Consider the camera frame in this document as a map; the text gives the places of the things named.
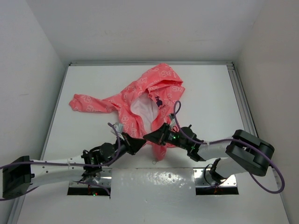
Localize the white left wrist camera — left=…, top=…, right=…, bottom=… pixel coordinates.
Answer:
left=114, top=122, right=124, bottom=134

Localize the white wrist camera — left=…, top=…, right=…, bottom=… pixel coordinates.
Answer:
left=168, top=113, right=177, bottom=128
left=114, top=122, right=124, bottom=134

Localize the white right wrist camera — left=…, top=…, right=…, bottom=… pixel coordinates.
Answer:
left=168, top=113, right=177, bottom=128

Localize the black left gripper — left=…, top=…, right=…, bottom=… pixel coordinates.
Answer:
left=105, top=131, right=146, bottom=166

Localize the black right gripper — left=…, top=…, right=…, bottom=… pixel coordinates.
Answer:
left=144, top=123, right=190, bottom=151

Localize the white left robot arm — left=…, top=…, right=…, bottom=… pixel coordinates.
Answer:
left=0, top=133, right=146, bottom=201

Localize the pink hooded jacket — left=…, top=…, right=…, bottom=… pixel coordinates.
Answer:
left=68, top=63, right=186, bottom=161

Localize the aluminium table frame rail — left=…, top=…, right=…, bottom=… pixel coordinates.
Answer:
left=64, top=62, right=256, bottom=140

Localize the shiny metal base plate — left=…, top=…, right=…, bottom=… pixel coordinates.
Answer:
left=67, top=167, right=239, bottom=187

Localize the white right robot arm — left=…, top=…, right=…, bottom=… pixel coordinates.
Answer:
left=144, top=123, right=275, bottom=184

